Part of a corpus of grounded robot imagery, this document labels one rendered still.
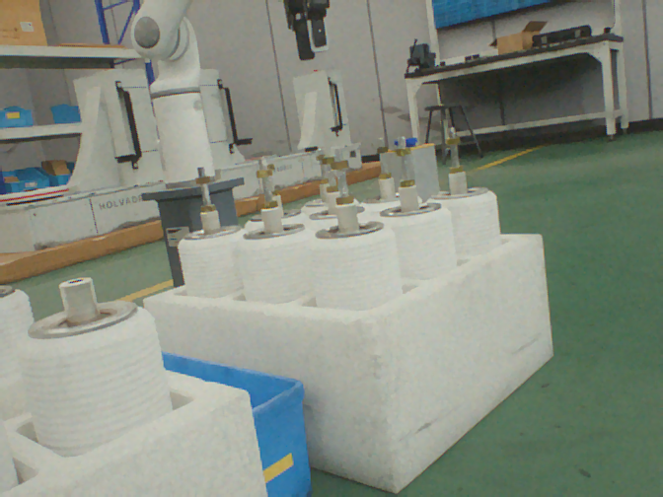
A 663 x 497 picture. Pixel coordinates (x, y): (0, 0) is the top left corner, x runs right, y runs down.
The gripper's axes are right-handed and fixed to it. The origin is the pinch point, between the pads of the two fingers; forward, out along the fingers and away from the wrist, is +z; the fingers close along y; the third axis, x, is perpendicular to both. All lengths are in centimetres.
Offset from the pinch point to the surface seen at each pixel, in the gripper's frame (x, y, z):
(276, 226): -9.7, 7.5, 21.1
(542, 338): 24, 8, 43
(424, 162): 21.9, -18.9, 18.4
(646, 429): 22, 29, 47
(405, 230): 3.7, 14.0, 23.4
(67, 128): -81, -531, -27
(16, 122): -116, -506, -36
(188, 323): -21.8, 2.4, 31.7
